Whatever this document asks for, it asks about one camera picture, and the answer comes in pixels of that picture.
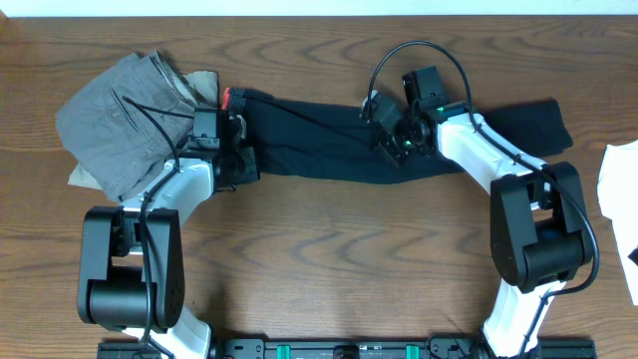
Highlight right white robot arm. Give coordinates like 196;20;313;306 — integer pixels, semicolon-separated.
361;91;599;358

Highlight white cloth at right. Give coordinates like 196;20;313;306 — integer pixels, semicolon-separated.
597;141;637;306

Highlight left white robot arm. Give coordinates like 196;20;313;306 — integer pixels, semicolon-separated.
77;138;260;359

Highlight beige folded cloth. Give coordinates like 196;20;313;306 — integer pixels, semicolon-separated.
68;71;219;190

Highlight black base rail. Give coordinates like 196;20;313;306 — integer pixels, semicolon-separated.
96;335;597;359

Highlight black leggings with orange waistband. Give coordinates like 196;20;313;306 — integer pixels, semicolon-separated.
222;88;573;184

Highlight folded grey trousers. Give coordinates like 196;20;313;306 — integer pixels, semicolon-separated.
56;51;217;202

